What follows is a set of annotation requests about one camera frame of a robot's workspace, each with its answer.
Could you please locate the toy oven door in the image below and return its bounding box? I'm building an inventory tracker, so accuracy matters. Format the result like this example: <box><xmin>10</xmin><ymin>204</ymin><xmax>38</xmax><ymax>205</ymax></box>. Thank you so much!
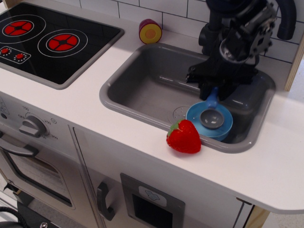
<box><xmin>0</xmin><ymin>149</ymin><xmax>74</xmax><ymax>208</ymax></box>

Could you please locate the grey oven knob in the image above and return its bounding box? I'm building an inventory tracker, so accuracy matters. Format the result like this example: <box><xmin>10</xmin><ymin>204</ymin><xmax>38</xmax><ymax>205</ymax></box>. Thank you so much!
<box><xmin>19</xmin><ymin>115</ymin><xmax>47</xmax><ymax>138</ymax></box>

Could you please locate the black toy faucet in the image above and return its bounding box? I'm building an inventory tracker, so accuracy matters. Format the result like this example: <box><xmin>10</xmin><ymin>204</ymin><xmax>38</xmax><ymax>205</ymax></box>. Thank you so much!
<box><xmin>198</xmin><ymin>0</ymin><xmax>296</xmax><ymax>55</ymax></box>

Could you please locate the grey toy sink basin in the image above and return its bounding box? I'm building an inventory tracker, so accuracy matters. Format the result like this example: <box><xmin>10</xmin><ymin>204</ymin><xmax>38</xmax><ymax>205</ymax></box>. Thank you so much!
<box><xmin>99</xmin><ymin>44</ymin><xmax>276</xmax><ymax>153</ymax></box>

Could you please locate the black toy stovetop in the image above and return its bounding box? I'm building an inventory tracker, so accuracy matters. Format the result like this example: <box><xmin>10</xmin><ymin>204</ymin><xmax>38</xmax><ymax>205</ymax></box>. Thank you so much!
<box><xmin>0</xmin><ymin>3</ymin><xmax>124</xmax><ymax>90</ymax></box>

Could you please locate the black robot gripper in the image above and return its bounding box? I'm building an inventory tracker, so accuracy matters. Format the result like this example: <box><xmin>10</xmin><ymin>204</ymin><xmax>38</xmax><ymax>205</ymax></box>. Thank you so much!
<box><xmin>186</xmin><ymin>41</ymin><xmax>259</xmax><ymax>101</ymax></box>

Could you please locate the grey dishwasher panel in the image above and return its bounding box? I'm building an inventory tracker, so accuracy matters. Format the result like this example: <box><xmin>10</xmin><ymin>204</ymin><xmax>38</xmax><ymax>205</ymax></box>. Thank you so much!
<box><xmin>120</xmin><ymin>173</ymin><xmax>185</xmax><ymax>228</ymax></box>

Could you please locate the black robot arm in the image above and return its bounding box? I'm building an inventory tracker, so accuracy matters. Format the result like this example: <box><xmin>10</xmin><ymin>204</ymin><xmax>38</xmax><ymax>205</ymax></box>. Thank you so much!
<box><xmin>186</xmin><ymin>0</ymin><xmax>276</xmax><ymax>100</ymax></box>

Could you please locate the yellow pink toy cylinder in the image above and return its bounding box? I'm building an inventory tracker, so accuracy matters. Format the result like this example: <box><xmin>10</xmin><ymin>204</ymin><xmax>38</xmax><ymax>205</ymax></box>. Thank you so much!
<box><xmin>139</xmin><ymin>19</ymin><xmax>162</xmax><ymax>44</ymax></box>

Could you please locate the blue handled grey spoon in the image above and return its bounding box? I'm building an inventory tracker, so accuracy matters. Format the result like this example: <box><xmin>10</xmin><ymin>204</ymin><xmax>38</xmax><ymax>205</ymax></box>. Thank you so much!
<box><xmin>200</xmin><ymin>87</ymin><xmax>224</xmax><ymax>130</ymax></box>

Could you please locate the black cable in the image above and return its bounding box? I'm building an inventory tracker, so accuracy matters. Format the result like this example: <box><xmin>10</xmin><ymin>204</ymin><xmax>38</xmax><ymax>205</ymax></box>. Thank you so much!
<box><xmin>0</xmin><ymin>206</ymin><xmax>19</xmax><ymax>228</ymax></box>

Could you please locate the light blue plastic bowl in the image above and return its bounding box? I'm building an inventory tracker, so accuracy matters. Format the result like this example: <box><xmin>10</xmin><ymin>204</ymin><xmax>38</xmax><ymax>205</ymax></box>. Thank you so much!
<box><xmin>186</xmin><ymin>102</ymin><xmax>233</xmax><ymax>141</ymax></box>

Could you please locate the red toy strawberry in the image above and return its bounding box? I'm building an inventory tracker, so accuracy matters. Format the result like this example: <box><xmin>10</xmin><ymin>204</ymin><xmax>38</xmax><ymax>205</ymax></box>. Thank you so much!
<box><xmin>166</xmin><ymin>119</ymin><xmax>201</xmax><ymax>154</ymax></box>

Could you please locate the grey cabinet door handle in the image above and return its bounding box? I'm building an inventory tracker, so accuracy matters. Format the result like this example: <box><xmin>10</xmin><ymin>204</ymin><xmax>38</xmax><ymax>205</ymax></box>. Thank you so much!
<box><xmin>96</xmin><ymin>182</ymin><xmax>115</xmax><ymax>221</ymax></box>

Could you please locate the grey oven door handle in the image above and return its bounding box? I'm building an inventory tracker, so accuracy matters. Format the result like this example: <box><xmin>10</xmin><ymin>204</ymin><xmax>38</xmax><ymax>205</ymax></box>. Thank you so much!
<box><xmin>0</xmin><ymin>138</ymin><xmax>39</xmax><ymax>157</ymax></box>

